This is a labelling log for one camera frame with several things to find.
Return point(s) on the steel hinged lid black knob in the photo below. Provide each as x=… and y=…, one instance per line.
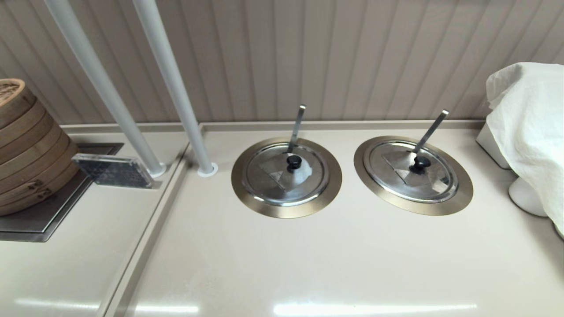
x=264, y=176
x=436, y=185

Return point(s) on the grey metal pole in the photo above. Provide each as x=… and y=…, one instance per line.
x=99, y=79
x=169, y=70

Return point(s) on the clear acrylic sign holder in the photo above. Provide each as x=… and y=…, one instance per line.
x=114, y=171

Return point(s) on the white box appliance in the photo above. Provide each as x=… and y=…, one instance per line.
x=489, y=145

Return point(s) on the white round base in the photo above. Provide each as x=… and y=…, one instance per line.
x=524, y=198

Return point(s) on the bamboo steamer stack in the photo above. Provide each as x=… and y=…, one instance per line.
x=31, y=149

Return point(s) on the recessed steel tray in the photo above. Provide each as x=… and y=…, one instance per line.
x=35, y=222

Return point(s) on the white cloth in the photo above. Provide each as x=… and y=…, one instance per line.
x=533, y=114

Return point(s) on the grey round base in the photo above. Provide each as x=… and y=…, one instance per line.
x=560, y=231

